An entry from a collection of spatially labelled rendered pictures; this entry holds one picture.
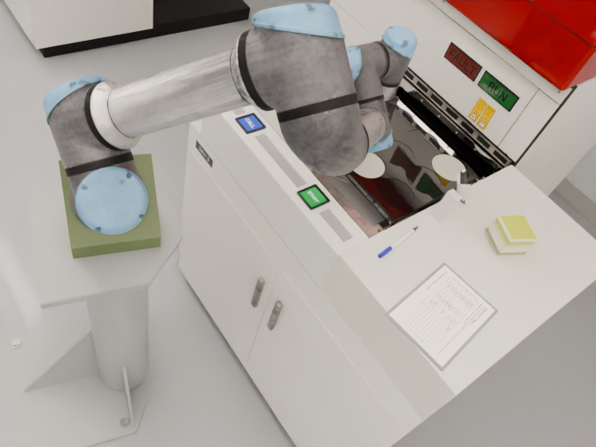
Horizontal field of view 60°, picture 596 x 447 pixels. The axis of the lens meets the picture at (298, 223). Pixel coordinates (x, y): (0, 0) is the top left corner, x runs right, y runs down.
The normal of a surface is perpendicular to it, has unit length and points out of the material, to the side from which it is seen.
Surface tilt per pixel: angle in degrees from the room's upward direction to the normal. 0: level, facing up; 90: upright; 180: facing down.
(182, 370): 0
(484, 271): 0
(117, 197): 50
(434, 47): 90
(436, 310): 0
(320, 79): 46
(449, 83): 90
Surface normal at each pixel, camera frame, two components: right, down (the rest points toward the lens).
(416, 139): 0.22, -0.61
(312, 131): -0.18, 0.48
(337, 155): 0.30, 0.77
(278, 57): -0.39, 0.28
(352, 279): -0.79, 0.36
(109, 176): 0.41, 0.22
